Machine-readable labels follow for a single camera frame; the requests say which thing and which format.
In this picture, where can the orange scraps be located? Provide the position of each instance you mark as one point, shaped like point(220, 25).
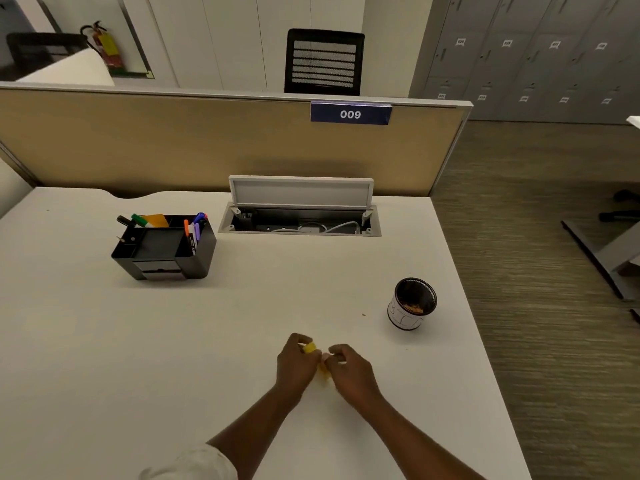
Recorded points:
point(413, 308)

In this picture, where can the person's right hand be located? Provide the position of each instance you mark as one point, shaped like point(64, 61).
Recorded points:
point(355, 377)

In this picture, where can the yellow paper piece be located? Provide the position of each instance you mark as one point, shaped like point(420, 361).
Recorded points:
point(310, 348)

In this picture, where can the black mesh office chair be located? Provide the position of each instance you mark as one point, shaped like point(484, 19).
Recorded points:
point(324, 62)

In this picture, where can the blue number label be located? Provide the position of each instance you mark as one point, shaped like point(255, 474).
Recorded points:
point(350, 113)

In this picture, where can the person's left hand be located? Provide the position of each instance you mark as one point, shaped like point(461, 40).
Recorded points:
point(292, 367)

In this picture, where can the grey lockers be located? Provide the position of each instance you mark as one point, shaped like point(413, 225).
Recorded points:
point(530, 54)

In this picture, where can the person's right fingers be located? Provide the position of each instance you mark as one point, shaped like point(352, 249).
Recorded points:
point(336, 353)

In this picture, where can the white pen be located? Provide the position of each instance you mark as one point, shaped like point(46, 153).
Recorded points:
point(192, 239)

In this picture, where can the beige desk partition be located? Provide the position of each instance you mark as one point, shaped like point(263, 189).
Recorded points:
point(150, 139)

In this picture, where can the black mesh cup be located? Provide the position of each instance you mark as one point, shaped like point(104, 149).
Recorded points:
point(402, 317)

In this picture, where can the red fire extinguisher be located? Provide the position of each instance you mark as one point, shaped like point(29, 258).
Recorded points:
point(106, 47)

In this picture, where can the orange sticky notes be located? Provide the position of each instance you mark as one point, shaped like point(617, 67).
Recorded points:
point(156, 221)

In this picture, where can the blue pen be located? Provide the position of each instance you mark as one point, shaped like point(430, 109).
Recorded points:
point(200, 217)

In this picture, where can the black marker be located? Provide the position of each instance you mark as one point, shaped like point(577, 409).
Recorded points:
point(125, 221)

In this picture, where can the white sleeve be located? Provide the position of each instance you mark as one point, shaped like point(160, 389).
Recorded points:
point(195, 464)

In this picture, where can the glass cabinet frame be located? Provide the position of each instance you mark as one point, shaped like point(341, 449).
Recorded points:
point(135, 39)

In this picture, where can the green marker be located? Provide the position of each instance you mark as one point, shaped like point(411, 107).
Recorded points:
point(139, 220)

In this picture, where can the black desk organizer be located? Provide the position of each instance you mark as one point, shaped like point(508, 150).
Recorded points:
point(165, 254)

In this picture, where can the person's right forearm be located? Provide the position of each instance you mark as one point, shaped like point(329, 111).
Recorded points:
point(415, 442)

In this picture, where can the white desk panel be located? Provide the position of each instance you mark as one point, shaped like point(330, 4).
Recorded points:
point(75, 72)

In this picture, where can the black chair base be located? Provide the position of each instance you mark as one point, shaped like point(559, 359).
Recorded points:
point(622, 207)

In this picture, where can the person's left forearm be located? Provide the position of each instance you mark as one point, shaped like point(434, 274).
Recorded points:
point(255, 429)

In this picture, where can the grey desk leg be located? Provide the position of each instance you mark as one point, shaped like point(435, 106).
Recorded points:
point(607, 257)

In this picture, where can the person's left fingers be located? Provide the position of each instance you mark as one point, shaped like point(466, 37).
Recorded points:
point(299, 338)

